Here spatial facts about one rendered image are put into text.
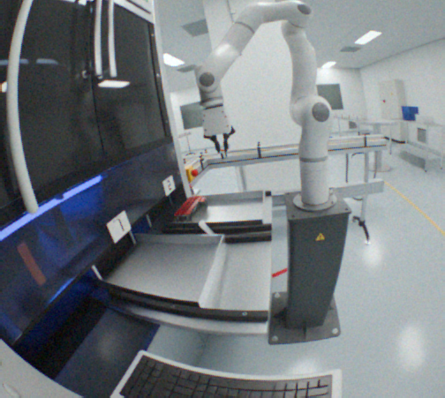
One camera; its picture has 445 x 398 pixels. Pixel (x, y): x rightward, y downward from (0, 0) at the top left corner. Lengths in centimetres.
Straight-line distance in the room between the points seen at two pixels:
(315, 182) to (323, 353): 101
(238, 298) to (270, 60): 216
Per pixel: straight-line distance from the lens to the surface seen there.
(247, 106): 222
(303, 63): 77
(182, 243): 68
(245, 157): 165
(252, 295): 47
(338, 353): 136
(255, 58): 230
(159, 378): 48
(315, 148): 75
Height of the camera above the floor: 124
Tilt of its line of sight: 16 degrees down
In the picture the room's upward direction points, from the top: 11 degrees counter-clockwise
